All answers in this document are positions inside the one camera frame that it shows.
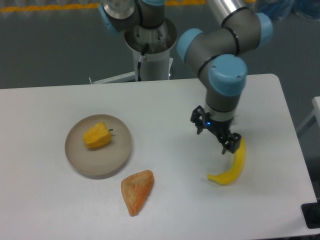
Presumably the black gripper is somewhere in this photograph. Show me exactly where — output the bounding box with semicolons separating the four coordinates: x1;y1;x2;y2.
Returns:
190;105;242;155

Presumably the yellow toy pepper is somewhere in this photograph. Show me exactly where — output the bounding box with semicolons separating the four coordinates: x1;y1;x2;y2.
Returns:
82;121;113;149

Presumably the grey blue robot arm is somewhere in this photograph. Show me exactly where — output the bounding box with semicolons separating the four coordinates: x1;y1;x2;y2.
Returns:
98;0;273;153

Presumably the yellow toy banana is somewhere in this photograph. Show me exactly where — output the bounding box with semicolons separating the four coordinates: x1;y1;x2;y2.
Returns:
207;138;246;186

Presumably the orange toy bread slice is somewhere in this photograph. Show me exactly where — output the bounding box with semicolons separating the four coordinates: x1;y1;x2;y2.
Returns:
120;169;154;217

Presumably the black device at table edge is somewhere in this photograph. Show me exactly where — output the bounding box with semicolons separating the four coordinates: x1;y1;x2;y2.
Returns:
301;202;320;229

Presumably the blue plastic bag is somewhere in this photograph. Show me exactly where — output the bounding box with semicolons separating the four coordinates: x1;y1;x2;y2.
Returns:
255;0;320;22

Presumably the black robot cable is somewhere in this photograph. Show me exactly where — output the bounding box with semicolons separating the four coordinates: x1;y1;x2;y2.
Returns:
136;43;150;82

